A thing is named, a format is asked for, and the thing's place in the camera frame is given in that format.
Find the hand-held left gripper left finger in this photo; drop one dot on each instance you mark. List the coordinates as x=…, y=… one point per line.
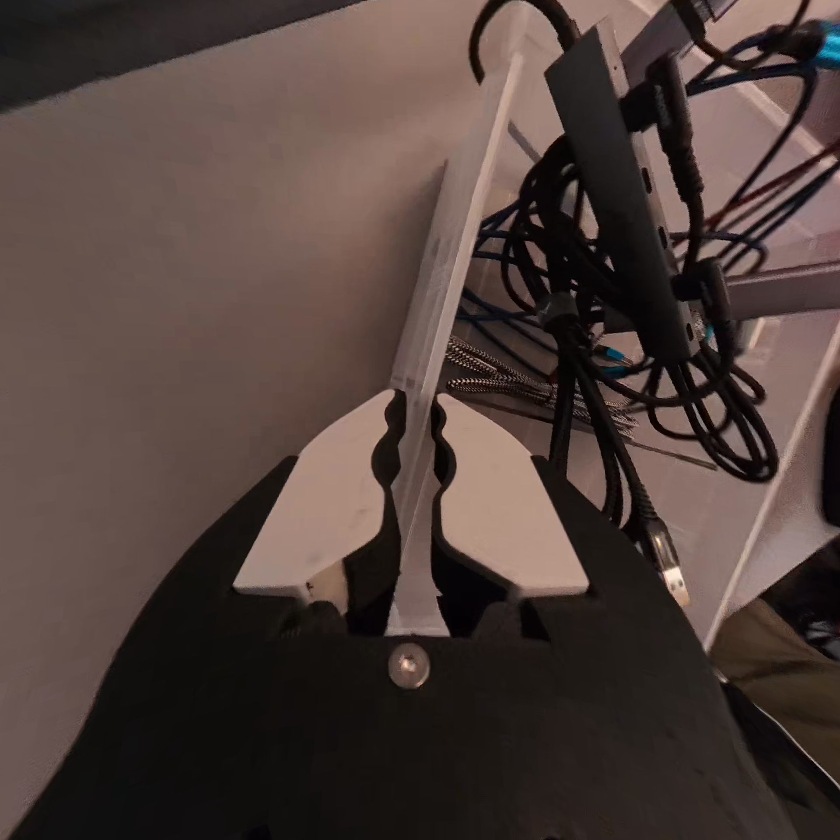
x=328, y=499

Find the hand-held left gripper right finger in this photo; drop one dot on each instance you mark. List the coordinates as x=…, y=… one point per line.
x=499, y=512

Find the clear plastic bin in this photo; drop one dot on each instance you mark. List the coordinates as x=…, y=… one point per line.
x=430, y=308

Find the olive green shirt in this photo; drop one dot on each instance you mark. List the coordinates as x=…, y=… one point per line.
x=774, y=663

